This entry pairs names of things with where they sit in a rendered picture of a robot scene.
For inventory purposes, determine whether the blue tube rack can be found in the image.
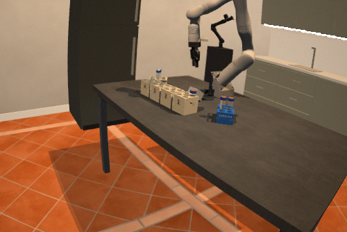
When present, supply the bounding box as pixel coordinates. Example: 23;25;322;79
216;104;234;125

